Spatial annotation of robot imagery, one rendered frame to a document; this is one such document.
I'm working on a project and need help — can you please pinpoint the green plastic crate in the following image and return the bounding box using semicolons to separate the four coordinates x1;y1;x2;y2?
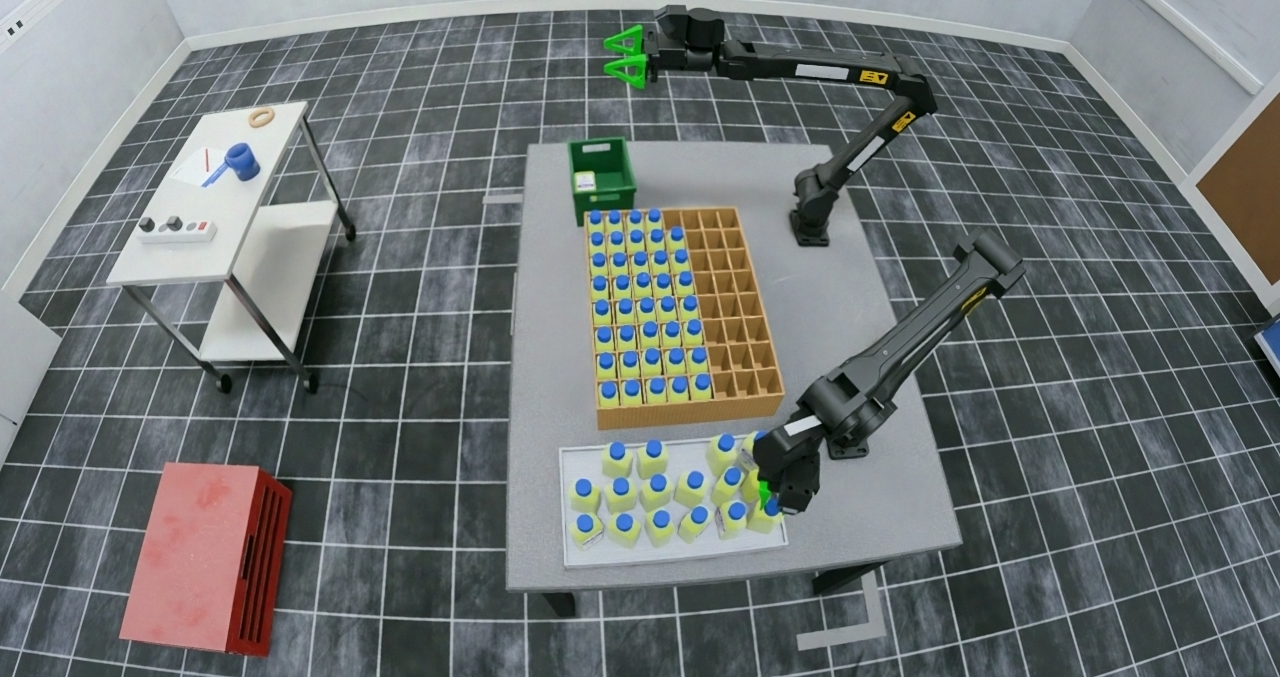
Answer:
567;137;637;227

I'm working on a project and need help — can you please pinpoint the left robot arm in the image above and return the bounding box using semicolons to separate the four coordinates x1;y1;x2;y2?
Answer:
753;227;1027;516

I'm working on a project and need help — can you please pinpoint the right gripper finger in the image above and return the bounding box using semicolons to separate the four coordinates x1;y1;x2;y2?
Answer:
604;26;643;56
604;54;646;90

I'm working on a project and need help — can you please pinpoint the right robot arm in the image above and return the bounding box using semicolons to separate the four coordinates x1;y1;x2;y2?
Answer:
654;4;938;247

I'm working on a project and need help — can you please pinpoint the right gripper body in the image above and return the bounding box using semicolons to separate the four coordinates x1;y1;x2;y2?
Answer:
641;31;685;83

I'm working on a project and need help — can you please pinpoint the brown cardboard carton with dividers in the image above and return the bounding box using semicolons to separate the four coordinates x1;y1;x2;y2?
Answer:
584;207;785;431

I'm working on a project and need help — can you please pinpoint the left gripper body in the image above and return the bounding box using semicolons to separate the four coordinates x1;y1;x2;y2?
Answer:
756;456;820;495

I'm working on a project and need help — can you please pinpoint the white rimmed tray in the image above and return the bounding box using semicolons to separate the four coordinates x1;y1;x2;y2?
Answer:
559;438;788;569

